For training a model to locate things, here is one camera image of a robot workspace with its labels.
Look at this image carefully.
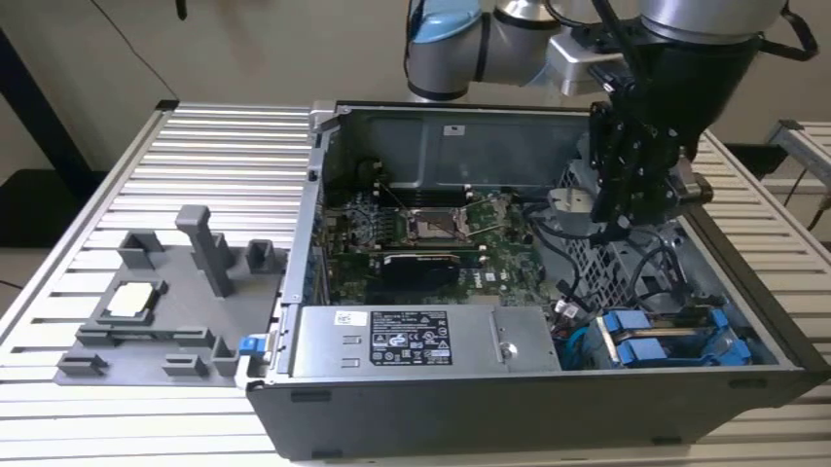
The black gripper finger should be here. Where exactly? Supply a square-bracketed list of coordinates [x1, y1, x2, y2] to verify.
[630, 125, 688, 226]
[586, 100, 642, 244]

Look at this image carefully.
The CPU socket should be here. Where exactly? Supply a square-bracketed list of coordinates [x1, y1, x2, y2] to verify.
[396, 206, 469, 243]

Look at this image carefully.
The grey parts rack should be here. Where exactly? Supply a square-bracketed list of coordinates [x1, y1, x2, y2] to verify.
[54, 204, 293, 388]

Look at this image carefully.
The black cable bundle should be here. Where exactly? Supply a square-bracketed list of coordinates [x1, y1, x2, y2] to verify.
[526, 212, 593, 323]

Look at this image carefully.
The black power supply label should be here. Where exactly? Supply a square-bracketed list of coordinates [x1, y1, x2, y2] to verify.
[366, 308, 457, 368]

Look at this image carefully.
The blue disk carrier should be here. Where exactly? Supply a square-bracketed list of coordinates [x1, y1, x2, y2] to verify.
[613, 338, 753, 372]

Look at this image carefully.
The silver metal bracket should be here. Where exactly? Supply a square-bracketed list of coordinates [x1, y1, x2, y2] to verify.
[546, 188, 596, 216]

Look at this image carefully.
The aluminium frame side table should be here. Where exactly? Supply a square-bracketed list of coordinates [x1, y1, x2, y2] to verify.
[767, 118, 831, 208]

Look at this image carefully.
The hard disk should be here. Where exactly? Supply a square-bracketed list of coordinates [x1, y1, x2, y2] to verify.
[596, 305, 738, 342]

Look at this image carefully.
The grey metal disk bay cage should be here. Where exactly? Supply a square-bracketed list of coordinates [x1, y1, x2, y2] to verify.
[524, 130, 690, 318]

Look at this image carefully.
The silver CPU chip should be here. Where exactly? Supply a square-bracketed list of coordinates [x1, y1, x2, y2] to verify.
[105, 281, 158, 318]

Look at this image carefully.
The silver power supply unit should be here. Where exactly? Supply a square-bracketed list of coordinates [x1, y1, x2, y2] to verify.
[289, 305, 561, 378]

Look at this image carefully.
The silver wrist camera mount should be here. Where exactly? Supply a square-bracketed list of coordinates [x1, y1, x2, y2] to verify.
[546, 23, 628, 97]

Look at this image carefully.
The black disk wire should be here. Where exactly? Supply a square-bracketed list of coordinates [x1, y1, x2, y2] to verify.
[588, 221, 684, 313]

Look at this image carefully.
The green motherboard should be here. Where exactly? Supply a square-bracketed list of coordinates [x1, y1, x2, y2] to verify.
[321, 188, 554, 308]

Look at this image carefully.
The thin black wall cable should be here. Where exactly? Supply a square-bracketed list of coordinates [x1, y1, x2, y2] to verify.
[88, 0, 176, 102]

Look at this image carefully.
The black furniture stand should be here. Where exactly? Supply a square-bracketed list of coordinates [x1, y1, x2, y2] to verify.
[0, 26, 102, 246]

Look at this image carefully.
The blue data cable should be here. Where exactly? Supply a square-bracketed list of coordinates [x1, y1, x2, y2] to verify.
[557, 324, 593, 369]

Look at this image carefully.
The metal socket cover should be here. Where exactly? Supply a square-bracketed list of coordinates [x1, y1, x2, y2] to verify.
[456, 193, 514, 235]

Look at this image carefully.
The black open PC case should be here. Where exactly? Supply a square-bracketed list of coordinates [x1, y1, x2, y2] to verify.
[245, 99, 829, 461]

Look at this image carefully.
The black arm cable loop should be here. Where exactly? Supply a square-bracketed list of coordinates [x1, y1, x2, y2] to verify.
[757, 0, 820, 63]

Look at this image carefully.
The blue case latch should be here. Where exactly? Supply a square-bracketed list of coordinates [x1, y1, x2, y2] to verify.
[237, 335, 269, 362]

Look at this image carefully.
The black graphics card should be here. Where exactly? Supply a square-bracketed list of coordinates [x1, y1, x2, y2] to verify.
[366, 250, 464, 305]

